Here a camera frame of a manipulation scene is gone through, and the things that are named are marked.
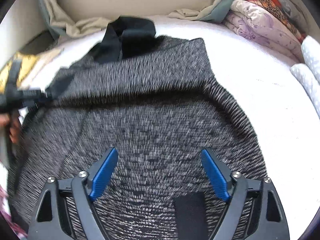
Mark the grey knit zip jacket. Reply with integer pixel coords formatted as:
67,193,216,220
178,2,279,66
8,17,267,239

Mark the orange patterned blanket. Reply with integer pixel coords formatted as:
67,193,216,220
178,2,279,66
246,0,305,43

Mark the beige curtain left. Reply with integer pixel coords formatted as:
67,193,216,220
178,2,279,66
37,0,116,38

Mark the person's left hand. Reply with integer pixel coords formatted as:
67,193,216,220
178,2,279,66
0,111,21,144

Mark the beige curtain right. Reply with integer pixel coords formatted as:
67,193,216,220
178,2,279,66
168,0,234,23

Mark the purple floral folded quilt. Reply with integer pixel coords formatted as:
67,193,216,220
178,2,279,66
222,0,303,63

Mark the white quilted mattress cover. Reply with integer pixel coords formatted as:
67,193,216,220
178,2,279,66
27,16,319,239

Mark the pink floral fabric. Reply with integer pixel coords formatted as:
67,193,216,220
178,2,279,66
1,187,27,239

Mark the beige curtain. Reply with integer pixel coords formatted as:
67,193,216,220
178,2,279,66
168,0,234,23
37,0,116,38

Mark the yellow patterned pillow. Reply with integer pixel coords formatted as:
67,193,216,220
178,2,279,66
1,52,40,94

